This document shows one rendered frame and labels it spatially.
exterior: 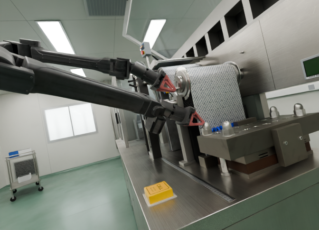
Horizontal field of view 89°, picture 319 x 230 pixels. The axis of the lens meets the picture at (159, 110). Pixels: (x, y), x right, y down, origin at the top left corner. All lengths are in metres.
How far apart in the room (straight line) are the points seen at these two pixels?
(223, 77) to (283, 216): 0.51
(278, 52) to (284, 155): 0.39
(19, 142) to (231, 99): 6.44
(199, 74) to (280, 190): 0.46
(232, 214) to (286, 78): 0.54
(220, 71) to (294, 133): 0.35
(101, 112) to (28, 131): 2.25
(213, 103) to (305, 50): 0.34
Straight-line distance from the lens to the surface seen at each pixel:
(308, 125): 0.74
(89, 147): 6.22
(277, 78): 0.81
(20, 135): 6.70
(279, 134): 0.60
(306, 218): 0.64
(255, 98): 0.89
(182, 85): 0.69
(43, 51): 0.81
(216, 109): 0.72
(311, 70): 0.74
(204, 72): 0.73
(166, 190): 0.51
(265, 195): 0.51
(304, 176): 0.61
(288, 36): 0.79
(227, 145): 0.50
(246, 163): 0.56
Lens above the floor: 1.13
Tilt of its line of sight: 2 degrees up
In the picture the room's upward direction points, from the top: 12 degrees counter-clockwise
